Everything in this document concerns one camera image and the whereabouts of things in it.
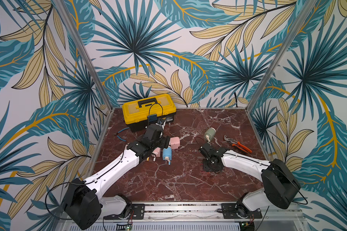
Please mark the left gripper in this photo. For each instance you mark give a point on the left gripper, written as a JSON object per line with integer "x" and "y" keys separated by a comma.
{"x": 165, "y": 141}

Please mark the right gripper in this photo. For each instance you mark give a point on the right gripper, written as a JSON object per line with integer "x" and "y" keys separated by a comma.
{"x": 205, "y": 148}

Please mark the blue pencil sharpener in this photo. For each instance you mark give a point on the blue pencil sharpener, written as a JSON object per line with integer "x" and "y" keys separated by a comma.
{"x": 167, "y": 154}

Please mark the green pencil sharpener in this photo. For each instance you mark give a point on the green pencil sharpener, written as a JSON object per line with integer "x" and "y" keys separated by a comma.
{"x": 209, "y": 134}

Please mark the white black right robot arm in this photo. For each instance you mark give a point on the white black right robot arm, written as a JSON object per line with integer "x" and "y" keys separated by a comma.
{"x": 279, "y": 184}

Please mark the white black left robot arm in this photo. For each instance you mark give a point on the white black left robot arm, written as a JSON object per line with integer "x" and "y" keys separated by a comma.
{"x": 84, "y": 202}

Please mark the yellow black toolbox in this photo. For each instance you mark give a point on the yellow black toolbox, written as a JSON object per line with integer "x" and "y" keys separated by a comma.
{"x": 139, "y": 114}

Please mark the orange handled pliers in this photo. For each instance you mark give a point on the orange handled pliers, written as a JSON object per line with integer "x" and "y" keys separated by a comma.
{"x": 237, "y": 144}

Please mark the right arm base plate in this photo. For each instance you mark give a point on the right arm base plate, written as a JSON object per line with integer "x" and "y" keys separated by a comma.
{"x": 235, "y": 211}

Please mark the aluminium front rail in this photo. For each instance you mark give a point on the aluminium front rail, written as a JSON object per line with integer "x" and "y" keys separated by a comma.
{"x": 203, "y": 216}

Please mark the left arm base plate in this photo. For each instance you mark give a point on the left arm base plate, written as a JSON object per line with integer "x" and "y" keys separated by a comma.
{"x": 134, "y": 211}

